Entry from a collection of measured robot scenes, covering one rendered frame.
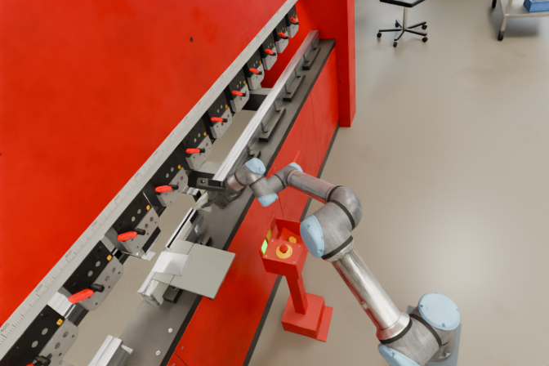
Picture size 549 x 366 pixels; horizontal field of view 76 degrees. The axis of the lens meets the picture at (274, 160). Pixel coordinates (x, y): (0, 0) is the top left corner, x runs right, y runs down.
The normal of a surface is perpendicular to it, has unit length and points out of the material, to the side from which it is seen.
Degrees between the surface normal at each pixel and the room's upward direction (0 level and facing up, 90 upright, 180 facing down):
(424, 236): 0
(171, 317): 0
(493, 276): 0
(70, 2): 90
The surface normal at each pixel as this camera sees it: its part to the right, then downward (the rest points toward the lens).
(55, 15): 0.92, 0.13
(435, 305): -0.06, -0.79
